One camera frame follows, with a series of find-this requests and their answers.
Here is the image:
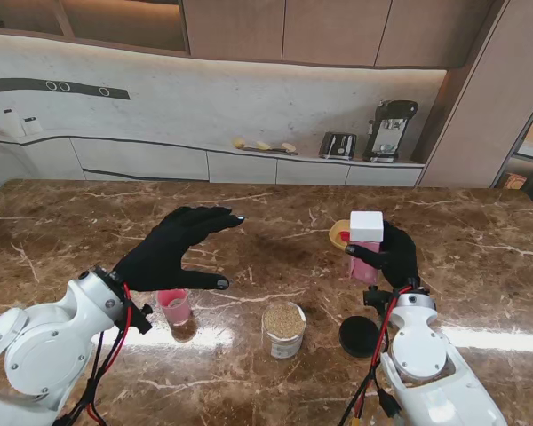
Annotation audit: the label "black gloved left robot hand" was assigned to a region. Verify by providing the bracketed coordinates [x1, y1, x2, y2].
[113, 205, 246, 293]

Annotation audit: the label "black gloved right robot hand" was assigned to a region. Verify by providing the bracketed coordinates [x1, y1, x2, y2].
[346, 220, 421, 289]

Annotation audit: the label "clear airtight container white lid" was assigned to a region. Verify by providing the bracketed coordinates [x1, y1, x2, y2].
[346, 210, 386, 285]

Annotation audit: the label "white square container lid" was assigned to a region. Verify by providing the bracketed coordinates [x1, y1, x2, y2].
[349, 210, 386, 243]

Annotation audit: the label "pink plastic measuring cup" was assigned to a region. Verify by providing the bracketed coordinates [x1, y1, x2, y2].
[155, 288, 192, 328]

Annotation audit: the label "yellow plastic bowl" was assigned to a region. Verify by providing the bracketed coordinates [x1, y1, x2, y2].
[328, 218, 353, 254]

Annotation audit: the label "black round jar lid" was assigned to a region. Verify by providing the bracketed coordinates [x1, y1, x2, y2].
[338, 315, 382, 359]

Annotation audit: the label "clear grain jar with label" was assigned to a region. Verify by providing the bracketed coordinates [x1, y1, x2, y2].
[260, 301, 306, 359]

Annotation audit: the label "white counter with drawers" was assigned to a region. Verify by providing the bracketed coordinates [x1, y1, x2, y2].
[0, 131, 427, 187]

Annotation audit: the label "black silver toaster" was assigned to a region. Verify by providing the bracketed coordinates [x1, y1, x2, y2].
[318, 131, 357, 161]

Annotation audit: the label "black espresso machine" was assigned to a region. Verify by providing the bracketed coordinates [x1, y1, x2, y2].
[362, 99, 418, 164]

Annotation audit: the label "orange printed box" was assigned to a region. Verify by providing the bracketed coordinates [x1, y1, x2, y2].
[502, 171, 528, 192]

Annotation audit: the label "dark serving board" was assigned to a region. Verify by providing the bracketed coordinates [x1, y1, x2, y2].
[241, 146, 299, 157]

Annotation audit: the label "brown tall cabinet panel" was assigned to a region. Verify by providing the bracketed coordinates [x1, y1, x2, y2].
[417, 0, 533, 190]

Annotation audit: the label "short white bottle black cap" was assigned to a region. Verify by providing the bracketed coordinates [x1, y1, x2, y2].
[20, 116, 44, 136]

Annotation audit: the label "tall white bottle black cap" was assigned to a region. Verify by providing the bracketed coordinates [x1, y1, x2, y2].
[2, 108, 22, 138]

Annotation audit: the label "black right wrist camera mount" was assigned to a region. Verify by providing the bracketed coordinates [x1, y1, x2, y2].
[362, 286, 396, 317]

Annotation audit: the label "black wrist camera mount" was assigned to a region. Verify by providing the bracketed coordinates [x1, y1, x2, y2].
[362, 286, 396, 317]
[126, 301, 155, 336]

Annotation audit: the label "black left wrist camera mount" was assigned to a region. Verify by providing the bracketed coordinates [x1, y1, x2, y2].
[126, 301, 155, 336]

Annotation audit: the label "red black right arm cables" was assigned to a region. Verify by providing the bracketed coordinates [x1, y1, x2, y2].
[337, 288, 403, 426]

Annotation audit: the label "red black arm cables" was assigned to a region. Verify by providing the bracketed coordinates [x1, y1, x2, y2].
[52, 281, 134, 426]
[337, 288, 403, 426]

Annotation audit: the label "red black left arm cables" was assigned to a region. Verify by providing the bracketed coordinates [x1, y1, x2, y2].
[52, 281, 134, 426]

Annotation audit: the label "black wall panel with rings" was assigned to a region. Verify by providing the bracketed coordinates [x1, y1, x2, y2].
[0, 77, 130, 102]

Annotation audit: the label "brown wooden wall cabinets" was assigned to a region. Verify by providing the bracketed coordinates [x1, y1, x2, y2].
[0, 0, 507, 70]

